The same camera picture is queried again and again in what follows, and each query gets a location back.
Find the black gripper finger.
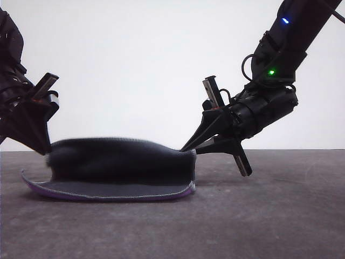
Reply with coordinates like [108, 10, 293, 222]
[196, 134, 242, 156]
[0, 104, 46, 156]
[26, 94, 59, 152]
[180, 101, 231, 152]

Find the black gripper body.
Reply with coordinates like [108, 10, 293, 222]
[202, 75, 299, 178]
[0, 72, 59, 119]

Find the purple towel with grey hem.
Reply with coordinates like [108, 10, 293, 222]
[20, 137, 197, 202]

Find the grey table cloth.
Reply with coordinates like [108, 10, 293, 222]
[0, 148, 345, 259]

